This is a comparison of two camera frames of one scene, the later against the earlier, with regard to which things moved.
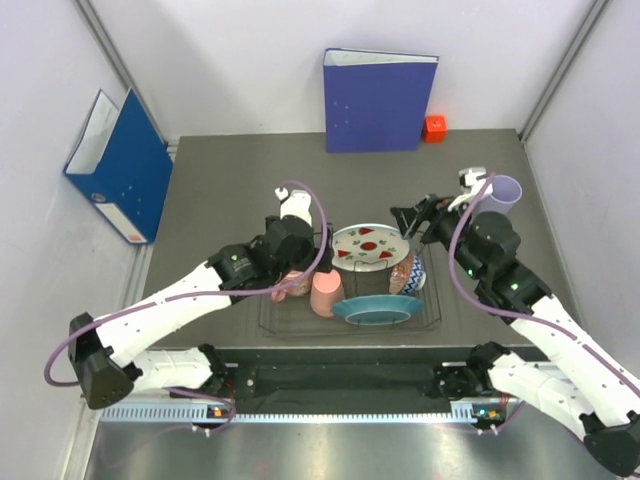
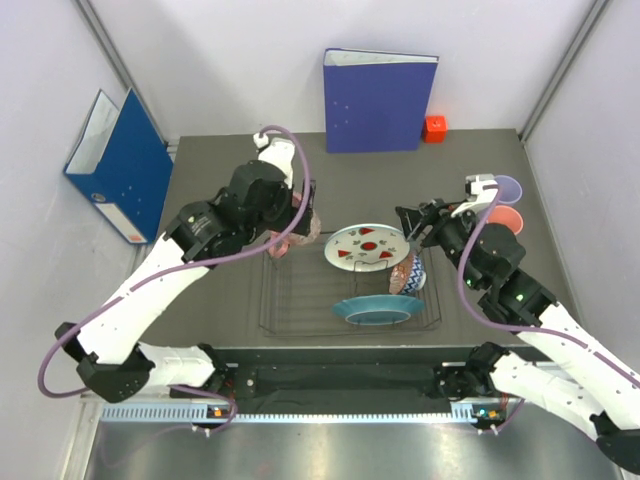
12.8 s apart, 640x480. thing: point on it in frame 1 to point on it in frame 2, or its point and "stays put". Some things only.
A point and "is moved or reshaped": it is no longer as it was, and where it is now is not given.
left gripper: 323,263 to 302,227
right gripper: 435,210 stays put
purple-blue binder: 376,100 stays put
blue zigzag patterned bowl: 418,276 stays put
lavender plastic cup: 503,193 stays put
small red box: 435,129 stays put
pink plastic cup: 326,289 to 508,216
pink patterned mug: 297,289 is moved or reshaped
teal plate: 378,309 stays put
